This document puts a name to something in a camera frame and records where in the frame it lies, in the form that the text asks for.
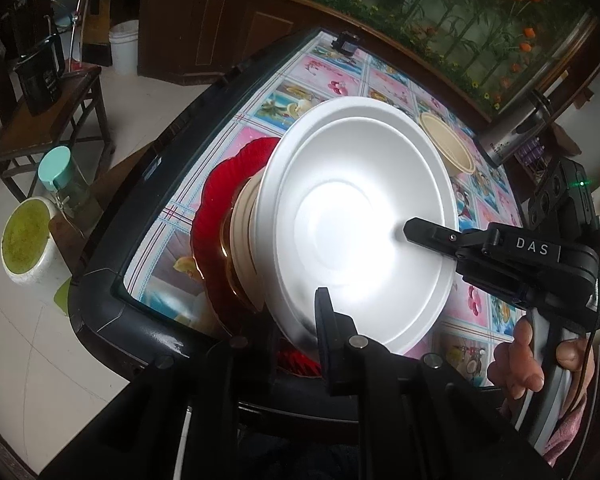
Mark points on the person's right hand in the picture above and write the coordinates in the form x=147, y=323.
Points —
x=517, y=370

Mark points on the stainless steel thermos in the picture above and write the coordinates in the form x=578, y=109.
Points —
x=505, y=142

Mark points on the red glass plate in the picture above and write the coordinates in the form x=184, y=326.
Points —
x=215, y=195

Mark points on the white plastic bucket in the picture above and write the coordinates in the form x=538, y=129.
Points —
x=124, y=50

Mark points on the beige paper plate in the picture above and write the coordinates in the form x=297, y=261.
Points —
x=240, y=220

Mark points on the teal lid bottle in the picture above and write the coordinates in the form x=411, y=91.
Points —
x=55, y=165

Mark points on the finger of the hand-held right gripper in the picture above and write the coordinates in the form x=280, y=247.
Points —
x=430, y=235

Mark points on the large white foam bowl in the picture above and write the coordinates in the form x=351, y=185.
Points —
x=340, y=170

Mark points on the white stool green top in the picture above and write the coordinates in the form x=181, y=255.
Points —
x=27, y=230

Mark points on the metal tube frame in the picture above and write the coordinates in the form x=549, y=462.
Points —
x=81, y=15

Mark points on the small black device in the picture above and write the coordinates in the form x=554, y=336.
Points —
x=345, y=44

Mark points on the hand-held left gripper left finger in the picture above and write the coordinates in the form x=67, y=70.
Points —
x=230, y=360

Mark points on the black pitcher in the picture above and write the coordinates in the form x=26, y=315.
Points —
x=40, y=80

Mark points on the purple packet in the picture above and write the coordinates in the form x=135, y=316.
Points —
x=530, y=152

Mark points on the wooden chair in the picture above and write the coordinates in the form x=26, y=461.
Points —
x=45, y=115

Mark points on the flower wall poster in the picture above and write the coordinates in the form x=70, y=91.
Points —
x=430, y=10

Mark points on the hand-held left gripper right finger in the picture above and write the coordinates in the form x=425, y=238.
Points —
x=325, y=330

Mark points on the green plastic item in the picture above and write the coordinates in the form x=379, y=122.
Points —
x=62, y=297

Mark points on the floral pink tablecloth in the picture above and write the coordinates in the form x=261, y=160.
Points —
x=290, y=100

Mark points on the beige ribbed paper bowl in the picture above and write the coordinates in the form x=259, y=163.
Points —
x=450, y=150

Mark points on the wooden shelf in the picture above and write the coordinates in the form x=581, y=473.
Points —
x=587, y=92

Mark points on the wooden cabinet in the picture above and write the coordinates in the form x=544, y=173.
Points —
x=190, y=25

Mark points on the person's right forearm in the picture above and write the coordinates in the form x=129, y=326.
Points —
x=565, y=435

